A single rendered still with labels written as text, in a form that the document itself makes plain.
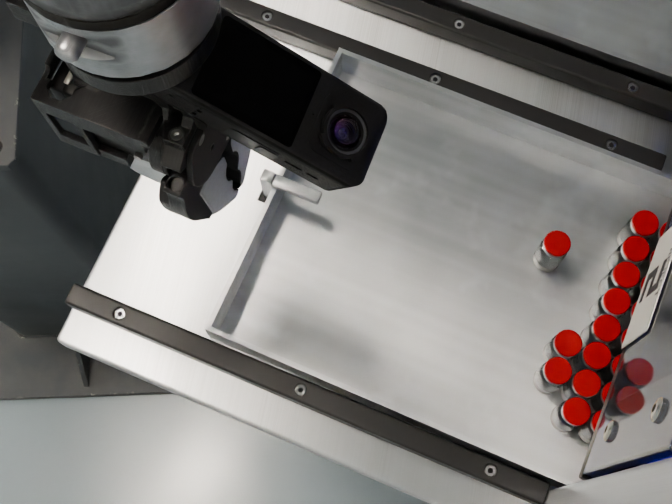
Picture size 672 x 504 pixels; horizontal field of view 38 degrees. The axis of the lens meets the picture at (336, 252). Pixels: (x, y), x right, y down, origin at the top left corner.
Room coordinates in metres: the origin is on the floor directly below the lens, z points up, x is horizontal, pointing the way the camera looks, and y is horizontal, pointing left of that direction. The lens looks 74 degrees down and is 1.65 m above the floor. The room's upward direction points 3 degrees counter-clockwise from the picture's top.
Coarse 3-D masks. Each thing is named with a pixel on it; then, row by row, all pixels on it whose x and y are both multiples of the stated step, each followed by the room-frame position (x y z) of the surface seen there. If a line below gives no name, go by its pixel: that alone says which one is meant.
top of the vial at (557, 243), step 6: (552, 234) 0.22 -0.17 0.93; (558, 234) 0.22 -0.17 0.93; (564, 234) 0.22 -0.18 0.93; (546, 240) 0.22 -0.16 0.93; (552, 240) 0.22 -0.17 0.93; (558, 240) 0.21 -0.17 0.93; (564, 240) 0.21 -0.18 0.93; (546, 246) 0.21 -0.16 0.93; (552, 246) 0.21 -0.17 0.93; (558, 246) 0.21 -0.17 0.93; (564, 246) 0.21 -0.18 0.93; (570, 246) 0.21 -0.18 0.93; (552, 252) 0.21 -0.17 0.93; (558, 252) 0.21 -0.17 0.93; (564, 252) 0.21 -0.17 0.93
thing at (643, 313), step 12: (660, 240) 0.19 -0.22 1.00; (660, 252) 0.18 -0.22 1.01; (660, 264) 0.17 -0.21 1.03; (648, 288) 0.15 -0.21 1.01; (660, 288) 0.14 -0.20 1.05; (648, 300) 0.14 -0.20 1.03; (636, 312) 0.14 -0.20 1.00; (648, 312) 0.13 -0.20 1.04; (636, 324) 0.13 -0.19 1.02; (648, 324) 0.12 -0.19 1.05; (636, 336) 0.12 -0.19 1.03
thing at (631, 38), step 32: (448, 0) 0.44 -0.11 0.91; (480, 0) 0.45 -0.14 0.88; (512, 0) 0.45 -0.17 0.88; (544, 0) 0.45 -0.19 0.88; (576, 0) 0.45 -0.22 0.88; (608, 0) 0.45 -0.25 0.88; (640, 0) 0.44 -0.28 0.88; (512, 32) 0.41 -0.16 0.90; (544, 32) 0.40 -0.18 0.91; (576, 32) 0.42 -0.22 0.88; (608, 32) 0.41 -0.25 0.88; (640, 32) 0.41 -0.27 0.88; (608, 64) 0.38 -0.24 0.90; (640, 64) 0.37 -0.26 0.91
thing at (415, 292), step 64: (448, 128) 0.33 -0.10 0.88; (512, 128) 0.32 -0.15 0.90; (384, 192) 0.28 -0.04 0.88; (448, 192) 0.27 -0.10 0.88; (512, 192) 0.27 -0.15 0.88; (576, 192) 0.27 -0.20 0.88; (640, 192) 0.27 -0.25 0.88; (256, 256) 0.23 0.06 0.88; (320, 256) 0.23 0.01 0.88; (384, 256) 0.22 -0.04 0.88; (448, 256) 0.22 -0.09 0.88; (512, 256) 0.22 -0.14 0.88; (576, 256) 0.21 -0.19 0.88; (256, 320) 0.17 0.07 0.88; (320, 320) 0.17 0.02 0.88; (384, 320) 0.17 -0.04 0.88; (448, 320) 0.17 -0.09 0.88; (512, 320) 0.16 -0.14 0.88; (576, 320) 0.16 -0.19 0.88; (320, 384) 0.12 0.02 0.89; (384, 384) 0.12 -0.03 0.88; (448, 384) 0.12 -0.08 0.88; (512, 384) 0.11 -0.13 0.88; (512, 448) 0.06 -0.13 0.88; (576, 448) 0.06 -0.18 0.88
